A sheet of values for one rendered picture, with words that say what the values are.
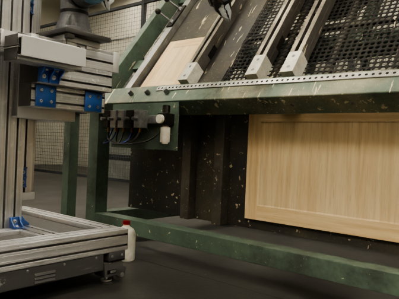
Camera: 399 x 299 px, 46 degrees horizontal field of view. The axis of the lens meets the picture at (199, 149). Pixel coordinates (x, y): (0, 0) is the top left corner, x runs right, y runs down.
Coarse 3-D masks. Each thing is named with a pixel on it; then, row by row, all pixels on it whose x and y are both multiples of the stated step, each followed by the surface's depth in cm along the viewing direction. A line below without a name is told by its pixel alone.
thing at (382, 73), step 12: (360, 72) 176; (372, 72) 173; (384, 72) 170; (396, 72) 167; (192, 84) 230; (204, 84) 225; (216, 84) 220; (228, 84) 215; (240, 84) 210; (252, 84) 205; (264, 84) 202
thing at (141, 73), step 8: (192, 0) 301; (184, 16) 296; (176, 24) 291; (168, 32) 286; (160, 40) 284; (168, 40) 286; (160, 48) 281; (152, 56) 276; (144, 64) 274; (152, 64) 276; (136, 72) 272; (144, 72) 272; (136, 80) 267
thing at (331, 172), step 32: (256, 128) 228; (288, 128) 217; (320, 128) 207; (352, 128) 198; (384, 128) 189; (256, 160) 228; (288, 160) 217; (320, 160) 207; (352, 160) 197; (384, 160) 189; (256, 192) 227; (288, 192) 217; (320, 192) 206; (352, 192) 197; (384, 192) 188; (288, 224) 216; (320, 224) 206; (352, 224) 196; (384, 224) 188
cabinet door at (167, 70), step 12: (168, 48) 277; (180, 48) 269; (192, 48) 262; (168, 60) 268; (180, 60) 260; (156, 72) 265; (168, 72) 258; (180, 72) 251; (144, 84) 263; (156, 84) 256; (168, 84) 249
